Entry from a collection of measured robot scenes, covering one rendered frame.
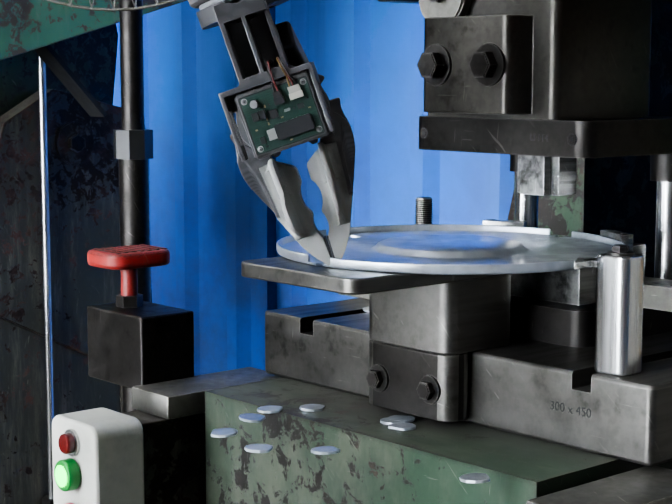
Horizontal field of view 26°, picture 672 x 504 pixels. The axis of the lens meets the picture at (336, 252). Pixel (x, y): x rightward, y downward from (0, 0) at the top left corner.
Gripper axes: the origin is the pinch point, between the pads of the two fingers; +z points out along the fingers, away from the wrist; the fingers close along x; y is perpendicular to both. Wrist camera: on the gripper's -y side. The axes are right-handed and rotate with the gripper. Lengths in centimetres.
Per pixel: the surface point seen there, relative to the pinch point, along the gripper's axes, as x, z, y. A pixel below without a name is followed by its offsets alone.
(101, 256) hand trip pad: -22.3, -3.6, -23.9
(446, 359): 5.7, 11.8, -2.8
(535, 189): 17.6, 2.7, -16.1
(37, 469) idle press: -76, 38, -151
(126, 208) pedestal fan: -31, -5, -89
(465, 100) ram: 14.0, -6.9, -10.2
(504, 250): 12.9, 5.4, -5.3
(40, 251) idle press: -61, 0, -152
